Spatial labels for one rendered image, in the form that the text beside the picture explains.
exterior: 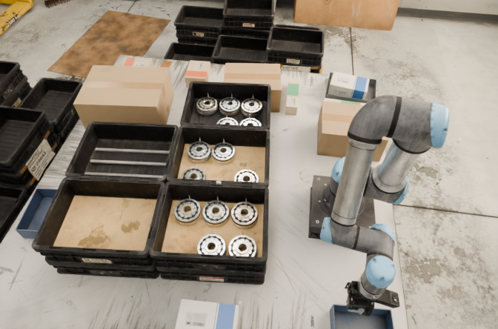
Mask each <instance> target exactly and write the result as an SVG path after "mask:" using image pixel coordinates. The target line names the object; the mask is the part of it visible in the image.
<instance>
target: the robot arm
mask: <svg viewBox="0 0 498 329"><path fill-rule="evenodd" d="M449 120H450V111H449V109H448V107H447V106H445V105H442V104H437V103H436V102H425V101H420V100H416V99H409V98H405V97H400V96H395V95H384V96H378V97H376V98H374V99H371V100H370V101H369V102H367V103H366V104H365V105H364V106H362V107H361V108H360V109H359V111H358V112H357V113H356V115H355V116H354V118H353V119H352V121H351V124H350V126H349V128H348V134H347V137H348V139H349V144H348V149H347V153H346V156H345V157H342V158H341V159H339V160H337V161H336V163H335V165H334V166H333V169H332V171H331V180H330V183H329V184H328V185H327V186H326V187H325V189H324V190H323V193H322V202H323V204H324V206H325V207H326V208H327V209H328V210H329V211H330V212H332V214H331V217H329V218H328V217H325V218H324V221H323V224H322V230H321V233H320V239H321V240H322V241H325V242H329V243H331V244H332V245H338V246H342V247H346V248H349V249H352V250H356V251H359V252H362V253H366V254H367V256H366V264H365V270H364V272H363V273H362V275H361V276H360V278H359V281H352V282H348V283H347V284H346V286H345V289H347V291H348V297H347V301H346V304H347V308H346V310H348V311H350V312H355V313H359V314H361V315H365V316H370V315H371V313H372V310H373V309H374V302H375V303H379V304H381V305H385V306H388V307H390V308H398V307H400V304H399V294H398V293H396V292H393V291H391V290H387V289H386V288H387V287H388V286H389V285H391V284H392V282H393V281H394V278H395V276H396V268H395V266H394V263H393V260H394V246H395V233H394V230H393V229H392V228H391V227H390V226H388V225H385V224H374V225H372V226H371V228H370V229H369V228H366V227H361V226H358V225H355V223H356V218H357V215H358V212H359V207H360V204H361V201H362V197H363V196H364V197H367V198H370V199H375V200H379V201H382V202H386V203H388V204H395V205H397V204H400V203H401V202H402V201H403V200H404V198H405V195H407V192H408V188H409V178H408V176H407V174H408V172H409V170H410V169H411V167H412V166H413V164H414V162H415V161H416V160H417V158H418V157H419V155H420V154H423V153H426V152H427V151H429V150H430V149H431V147H433V148H441V147H443V145H444V143H445V140H446V136H447V133H448V126H449ZM383 136H384V137H387V138H391V139H392V143H391V146H390V148H389V150H388V152H387V154H386V156H385V158H384V160H383V162H382V164H379V165H377V166H376V167H371V163H372V161H373V157H374V153H375V149H376V146H378V145H380V144H381V142H382V137H383Z"/></svg>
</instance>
